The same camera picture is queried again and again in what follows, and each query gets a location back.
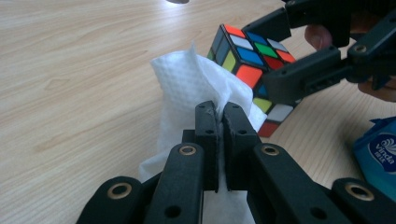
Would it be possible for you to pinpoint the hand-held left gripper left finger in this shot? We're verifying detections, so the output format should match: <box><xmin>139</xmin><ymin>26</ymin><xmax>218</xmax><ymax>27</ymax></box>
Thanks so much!
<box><xmin>181</xmin><ymin>100</ymin><xmax>220</xmax><ymax>192</ymax></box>

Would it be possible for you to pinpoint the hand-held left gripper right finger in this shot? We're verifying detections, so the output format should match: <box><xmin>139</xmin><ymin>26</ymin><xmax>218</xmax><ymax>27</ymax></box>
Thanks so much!
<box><xmin>221</xmin><ymin>102</ymin><xmax>263</xmax><ymax>191</ymax></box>

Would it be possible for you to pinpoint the multicoloured puzzle cube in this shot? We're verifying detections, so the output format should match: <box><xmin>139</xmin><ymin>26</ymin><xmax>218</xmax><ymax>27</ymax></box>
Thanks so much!
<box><xmin>206</xmin><ymin>23</ymin><xmax>302</xmax><ymax>138</ymax></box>

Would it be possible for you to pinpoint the white wet wipe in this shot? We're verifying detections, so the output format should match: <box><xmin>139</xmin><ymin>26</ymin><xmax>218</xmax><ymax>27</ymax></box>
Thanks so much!
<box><xmin>138</xmin><ymin>41</ymin><xmax>269</xmax><ymax>224</ymax></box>

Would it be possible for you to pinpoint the blue wet wipes packet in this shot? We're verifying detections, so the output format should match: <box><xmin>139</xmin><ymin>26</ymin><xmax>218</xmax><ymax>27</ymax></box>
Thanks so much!
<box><xmin>352</xmin><ymin>116</ymin><xmax>396</xmax><ymax>203</ymax></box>

